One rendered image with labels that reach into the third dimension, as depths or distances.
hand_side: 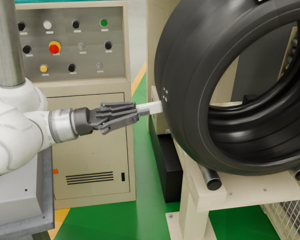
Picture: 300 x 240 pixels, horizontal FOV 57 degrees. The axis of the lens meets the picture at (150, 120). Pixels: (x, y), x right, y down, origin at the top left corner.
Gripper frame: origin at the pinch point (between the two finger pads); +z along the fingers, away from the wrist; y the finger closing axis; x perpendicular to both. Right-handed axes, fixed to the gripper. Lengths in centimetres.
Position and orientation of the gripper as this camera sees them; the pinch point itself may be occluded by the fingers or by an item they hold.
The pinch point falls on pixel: (149, 108)
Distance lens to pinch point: 76.0
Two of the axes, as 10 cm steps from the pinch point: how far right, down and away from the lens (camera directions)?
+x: 1.4, 8.0, 5.9
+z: 9.8, -1.9, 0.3
